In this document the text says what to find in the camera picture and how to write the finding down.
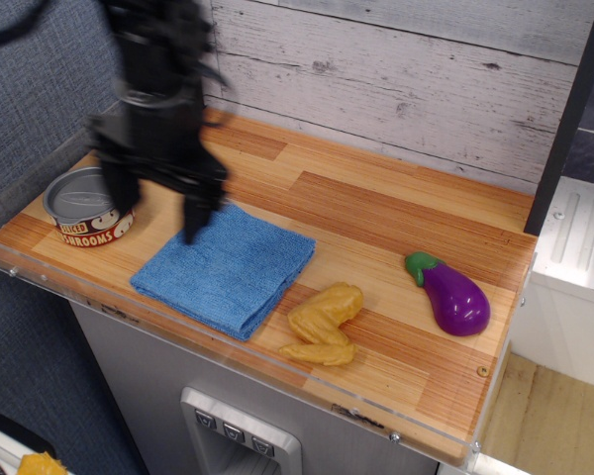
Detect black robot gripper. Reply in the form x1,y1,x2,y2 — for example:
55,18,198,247
88,93,228,244

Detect sliced mushrooms tin can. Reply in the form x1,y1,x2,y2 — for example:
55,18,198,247
43,166,135,247

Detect white ridged appliance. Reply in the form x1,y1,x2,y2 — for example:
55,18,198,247
509,177,594,385

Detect dark right vertical post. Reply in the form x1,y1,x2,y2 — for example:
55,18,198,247
524,22,594,237

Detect yellow object bottom left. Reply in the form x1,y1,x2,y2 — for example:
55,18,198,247
16,452,69,475

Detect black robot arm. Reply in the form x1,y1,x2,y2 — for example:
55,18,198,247
89,1,228,242

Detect grey cabinet with dispenser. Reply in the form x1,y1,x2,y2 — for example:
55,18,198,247
72,304,439,474

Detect silver dispenser button panel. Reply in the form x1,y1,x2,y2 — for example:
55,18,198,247
180,387,303,474

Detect yellow plastic chicken wing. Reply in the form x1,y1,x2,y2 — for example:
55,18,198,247
279,282,363,366

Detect folded blue rag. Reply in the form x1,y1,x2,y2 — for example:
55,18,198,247
130,204,316,341

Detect black corrugated cable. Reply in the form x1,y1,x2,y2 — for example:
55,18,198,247
0,0,55,53

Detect purple toy eggplant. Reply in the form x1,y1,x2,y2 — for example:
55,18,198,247
404,251,491,336

